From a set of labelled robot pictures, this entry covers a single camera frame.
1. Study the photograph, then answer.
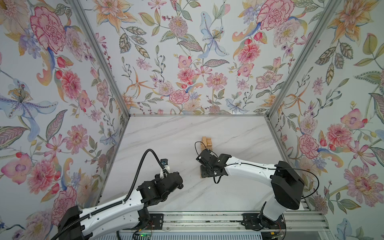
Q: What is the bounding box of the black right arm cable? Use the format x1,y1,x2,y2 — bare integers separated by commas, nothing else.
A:
194,141,320,240

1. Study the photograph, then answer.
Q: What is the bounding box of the aluminium corner post right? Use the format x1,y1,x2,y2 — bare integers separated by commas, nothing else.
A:
266,0,342,120

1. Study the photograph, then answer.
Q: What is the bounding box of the aluminium corner post left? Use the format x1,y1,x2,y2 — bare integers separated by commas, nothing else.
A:
69,0,130,119

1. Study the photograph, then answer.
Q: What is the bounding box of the numbered long wood block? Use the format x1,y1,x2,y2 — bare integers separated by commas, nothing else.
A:
202,137,213,148

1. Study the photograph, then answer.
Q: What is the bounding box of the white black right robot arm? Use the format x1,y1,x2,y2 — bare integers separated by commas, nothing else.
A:
196,150,305,223

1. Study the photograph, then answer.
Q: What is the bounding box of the aluminium corner post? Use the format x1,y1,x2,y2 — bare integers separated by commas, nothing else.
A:
69,0,130,119
266,0,342,120

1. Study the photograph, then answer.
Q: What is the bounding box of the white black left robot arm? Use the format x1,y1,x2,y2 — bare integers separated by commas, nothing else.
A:
52,172,184,240

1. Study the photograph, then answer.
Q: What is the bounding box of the black corrugated cable conduit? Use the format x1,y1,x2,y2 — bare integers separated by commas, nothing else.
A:
50,149,166,240

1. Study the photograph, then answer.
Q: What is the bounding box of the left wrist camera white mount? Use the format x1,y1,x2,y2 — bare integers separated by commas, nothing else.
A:
160,159,170,175

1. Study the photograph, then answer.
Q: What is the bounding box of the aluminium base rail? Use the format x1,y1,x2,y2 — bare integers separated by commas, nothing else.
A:
145,211,329,232

